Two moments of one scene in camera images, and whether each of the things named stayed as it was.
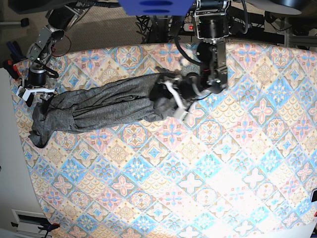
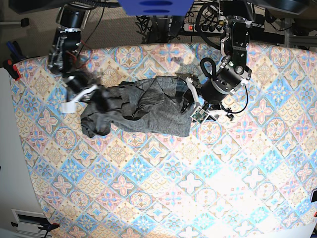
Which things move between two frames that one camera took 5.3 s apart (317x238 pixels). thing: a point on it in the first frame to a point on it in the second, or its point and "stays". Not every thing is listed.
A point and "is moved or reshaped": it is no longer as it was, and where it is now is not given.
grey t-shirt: [98, 105] is moved or reshaped
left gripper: [37, 80] to [79, 84]
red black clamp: [12, 69] stays
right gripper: [185, 90] to [211, 94]
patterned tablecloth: [242, 164] stays
